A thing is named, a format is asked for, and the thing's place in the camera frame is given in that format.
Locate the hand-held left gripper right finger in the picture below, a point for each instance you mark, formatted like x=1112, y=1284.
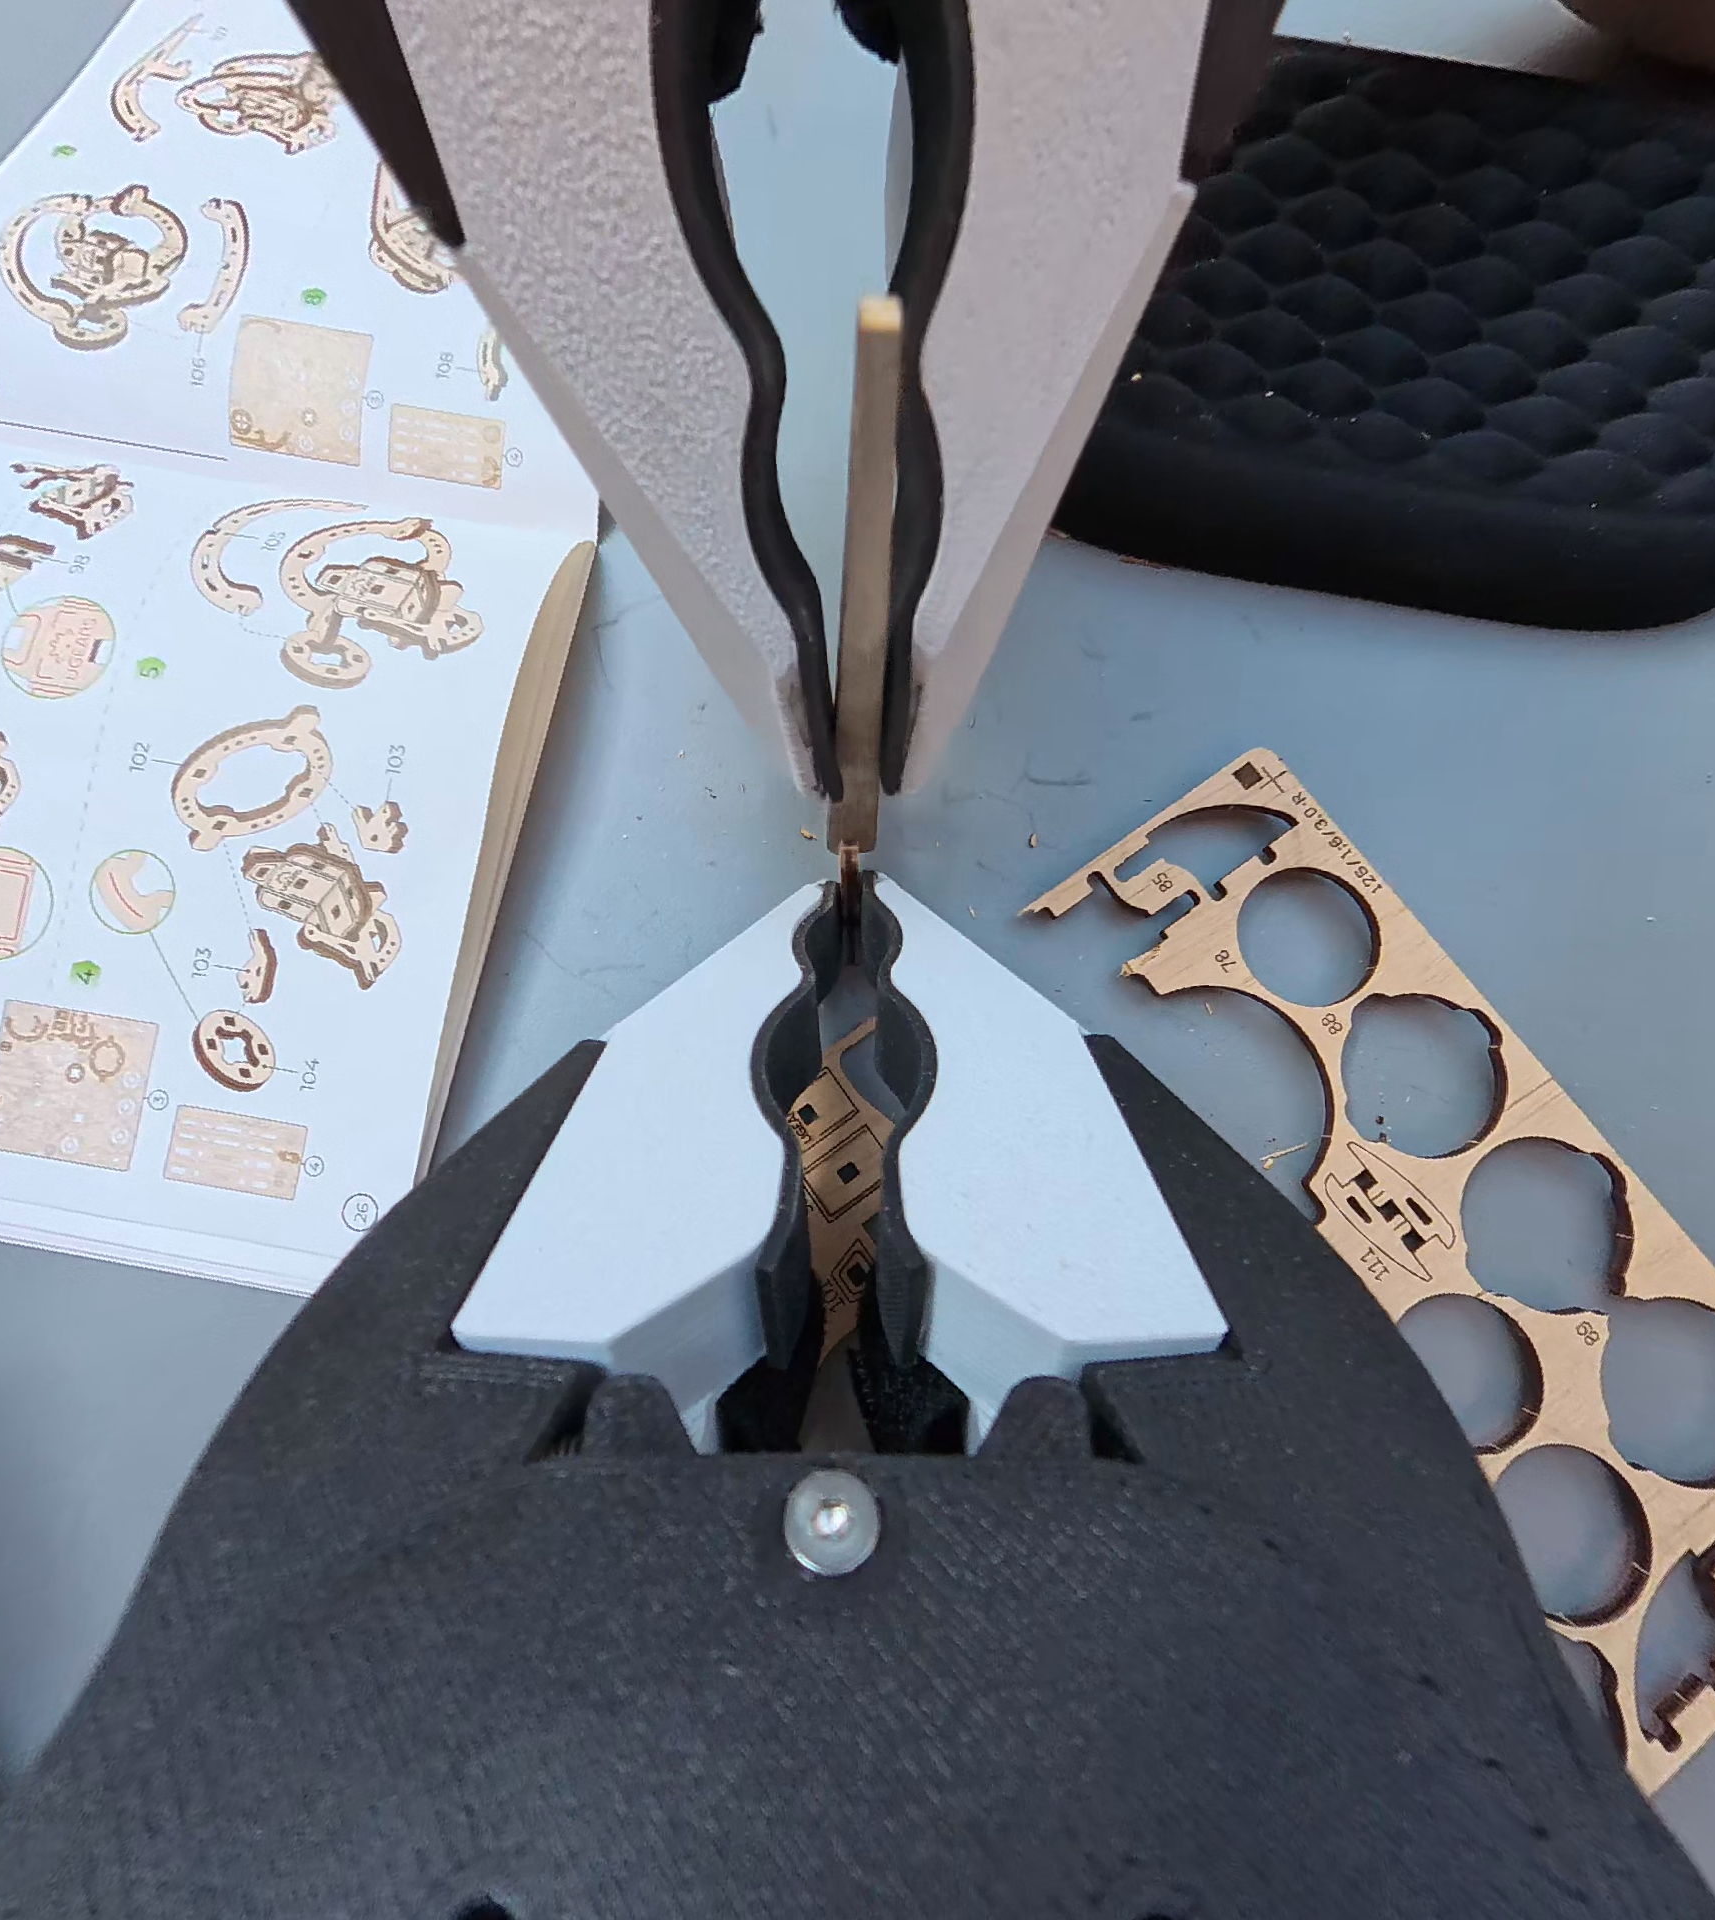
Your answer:
x=1068, y=1200

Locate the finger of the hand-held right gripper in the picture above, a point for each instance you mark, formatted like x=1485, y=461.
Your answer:
x=1068, y=181
x=572, y=224

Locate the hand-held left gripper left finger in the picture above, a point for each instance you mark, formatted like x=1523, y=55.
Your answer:
x=618, y=1200

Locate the engraved wooden model part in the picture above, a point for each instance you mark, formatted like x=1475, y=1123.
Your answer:
x=834, y=1141

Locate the punched-out wooden parts sheet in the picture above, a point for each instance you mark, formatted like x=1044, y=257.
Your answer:
x=1398, y=1222

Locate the white assembly instruction booklet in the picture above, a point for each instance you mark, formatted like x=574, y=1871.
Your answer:
x=346, y=1081

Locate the black honeycomb cushion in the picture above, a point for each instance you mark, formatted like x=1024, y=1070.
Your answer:
x=1472, y=330

